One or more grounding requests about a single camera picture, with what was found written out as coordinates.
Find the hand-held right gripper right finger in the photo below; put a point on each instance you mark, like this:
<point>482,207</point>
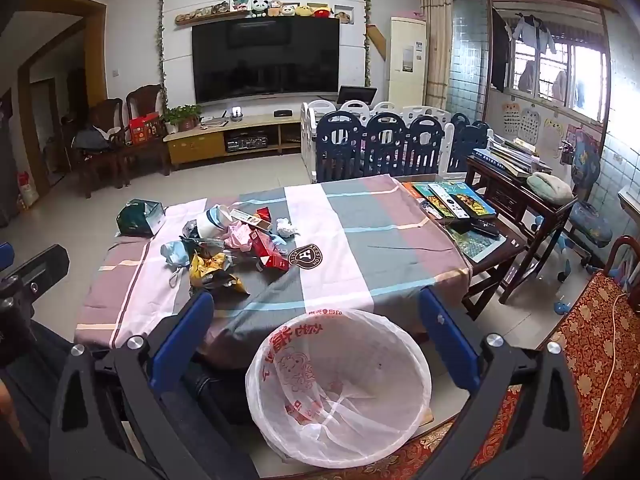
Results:
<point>447,340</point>

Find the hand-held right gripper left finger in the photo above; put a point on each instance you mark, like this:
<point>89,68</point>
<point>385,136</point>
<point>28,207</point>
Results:
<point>185,330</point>

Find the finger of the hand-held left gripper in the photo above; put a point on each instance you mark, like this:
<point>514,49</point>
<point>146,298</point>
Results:
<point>47,267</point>

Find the blue quilted cloth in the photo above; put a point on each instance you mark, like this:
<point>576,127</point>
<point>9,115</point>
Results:
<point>176,254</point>

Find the pink plastic bag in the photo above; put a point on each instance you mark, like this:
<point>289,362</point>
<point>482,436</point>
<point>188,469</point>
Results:
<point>239,235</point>

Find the trash bin with white bag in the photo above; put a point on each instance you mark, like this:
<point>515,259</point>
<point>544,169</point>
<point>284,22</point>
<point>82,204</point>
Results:
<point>340,410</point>

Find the yellow snack packet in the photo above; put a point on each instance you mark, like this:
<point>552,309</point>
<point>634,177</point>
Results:
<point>210,270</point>

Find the red and white sack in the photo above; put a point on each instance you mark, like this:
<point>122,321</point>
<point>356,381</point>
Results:
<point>28,190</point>

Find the black plastic bag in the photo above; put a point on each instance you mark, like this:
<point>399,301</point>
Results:
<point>192,240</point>

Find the dark green bag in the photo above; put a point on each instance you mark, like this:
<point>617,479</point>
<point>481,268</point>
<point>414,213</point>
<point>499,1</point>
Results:
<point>131,220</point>

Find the green puzzle board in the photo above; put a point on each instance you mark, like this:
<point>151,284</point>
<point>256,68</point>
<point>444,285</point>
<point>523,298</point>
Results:
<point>475,247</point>

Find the white paper cup blue stripe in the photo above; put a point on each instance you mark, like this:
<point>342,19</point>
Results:
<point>212,227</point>

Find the red carton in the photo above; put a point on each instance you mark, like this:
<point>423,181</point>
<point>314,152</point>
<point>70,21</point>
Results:
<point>267,255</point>

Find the teal and white box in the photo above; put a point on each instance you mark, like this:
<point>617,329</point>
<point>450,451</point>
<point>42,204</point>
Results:
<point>156,219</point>

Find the plaid tablecloth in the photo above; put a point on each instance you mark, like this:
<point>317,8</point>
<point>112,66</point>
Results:
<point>350,260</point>

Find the white medicine box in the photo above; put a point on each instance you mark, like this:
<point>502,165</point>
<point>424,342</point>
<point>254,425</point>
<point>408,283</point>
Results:
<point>247,219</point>

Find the red snack packet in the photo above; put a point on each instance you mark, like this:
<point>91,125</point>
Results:
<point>264,217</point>

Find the row of picture books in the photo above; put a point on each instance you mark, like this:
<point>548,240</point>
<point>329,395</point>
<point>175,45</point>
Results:
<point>477,200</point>

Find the crumpled white tissue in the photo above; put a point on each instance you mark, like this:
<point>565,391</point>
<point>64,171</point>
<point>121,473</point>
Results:
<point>286,227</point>

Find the white remote control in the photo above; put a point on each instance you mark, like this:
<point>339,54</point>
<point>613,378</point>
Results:
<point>442,196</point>

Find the dark wooden side table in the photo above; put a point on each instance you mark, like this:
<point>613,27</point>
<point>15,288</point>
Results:
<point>515,200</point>

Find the dark wooden armchair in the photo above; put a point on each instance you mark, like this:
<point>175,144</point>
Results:
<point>107,115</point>
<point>145,105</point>

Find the red gift box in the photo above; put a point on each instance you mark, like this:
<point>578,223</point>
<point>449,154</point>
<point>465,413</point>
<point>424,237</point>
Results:
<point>146,130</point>

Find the wooden television cabinet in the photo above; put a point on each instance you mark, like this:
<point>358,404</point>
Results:
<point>195,147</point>

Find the grey green cushion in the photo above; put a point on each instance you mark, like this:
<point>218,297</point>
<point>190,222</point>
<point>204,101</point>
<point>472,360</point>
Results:
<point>550,187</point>

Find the blue child chair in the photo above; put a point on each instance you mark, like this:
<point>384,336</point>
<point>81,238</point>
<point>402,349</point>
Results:
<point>590,220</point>

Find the stack of books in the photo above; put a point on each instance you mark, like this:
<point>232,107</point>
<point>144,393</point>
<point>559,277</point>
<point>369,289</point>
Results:
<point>510,157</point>

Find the black audio receiver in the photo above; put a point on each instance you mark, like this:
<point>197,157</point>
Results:
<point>246,142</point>

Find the potted green plant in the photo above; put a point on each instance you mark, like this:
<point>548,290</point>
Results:
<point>182,115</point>

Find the navy and white playpen fence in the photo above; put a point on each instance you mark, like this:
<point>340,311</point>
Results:
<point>385,145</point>

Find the small white gadget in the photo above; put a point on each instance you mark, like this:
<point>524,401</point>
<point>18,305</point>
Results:
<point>236,113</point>

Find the small black set-top box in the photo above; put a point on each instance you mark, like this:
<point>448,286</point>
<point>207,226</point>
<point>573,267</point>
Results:
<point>282,112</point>

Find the ivy garland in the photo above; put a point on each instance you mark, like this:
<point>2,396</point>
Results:
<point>367,30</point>
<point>162,45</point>

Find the black laptop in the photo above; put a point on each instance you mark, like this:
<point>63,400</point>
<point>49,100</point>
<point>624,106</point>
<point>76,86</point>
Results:
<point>356,96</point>

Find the large black television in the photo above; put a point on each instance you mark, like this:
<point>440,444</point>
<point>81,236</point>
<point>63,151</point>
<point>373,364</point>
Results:
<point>265,60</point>

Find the cream standing air conditioner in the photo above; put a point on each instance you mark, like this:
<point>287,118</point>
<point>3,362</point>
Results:
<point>406,60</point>

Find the barred window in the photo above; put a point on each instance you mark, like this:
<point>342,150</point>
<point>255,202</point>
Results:
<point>565,75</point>

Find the dark hanging garment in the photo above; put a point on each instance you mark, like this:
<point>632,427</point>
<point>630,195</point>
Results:
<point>501,55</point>

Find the row of wooden ornaments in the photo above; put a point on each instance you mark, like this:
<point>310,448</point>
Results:
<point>202,11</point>

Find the beige curtain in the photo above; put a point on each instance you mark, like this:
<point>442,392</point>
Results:
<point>436,40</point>

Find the blue and white jacket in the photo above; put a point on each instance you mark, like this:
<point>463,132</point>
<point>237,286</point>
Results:
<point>535,32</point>

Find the panda plush toy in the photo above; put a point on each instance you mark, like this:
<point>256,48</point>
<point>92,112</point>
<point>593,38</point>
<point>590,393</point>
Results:
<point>259,8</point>

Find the tan plush toy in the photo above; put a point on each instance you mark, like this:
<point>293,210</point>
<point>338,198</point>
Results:
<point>273,9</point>

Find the white and brown plush toy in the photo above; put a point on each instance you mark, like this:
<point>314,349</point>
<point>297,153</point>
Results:
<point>287,10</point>

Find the yellow plush toy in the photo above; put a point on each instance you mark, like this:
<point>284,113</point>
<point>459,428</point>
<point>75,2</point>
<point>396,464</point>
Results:
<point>303,10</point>

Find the red and black plush toy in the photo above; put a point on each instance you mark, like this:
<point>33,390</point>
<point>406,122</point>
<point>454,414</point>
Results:
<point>321,11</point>

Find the wall chart poster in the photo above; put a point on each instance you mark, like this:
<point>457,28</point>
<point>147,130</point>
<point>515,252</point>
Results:
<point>553,136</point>
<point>530,124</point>
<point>510,119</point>

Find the wooden wall shelf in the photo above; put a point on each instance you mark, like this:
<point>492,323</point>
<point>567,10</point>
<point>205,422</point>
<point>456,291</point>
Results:
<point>210,19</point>

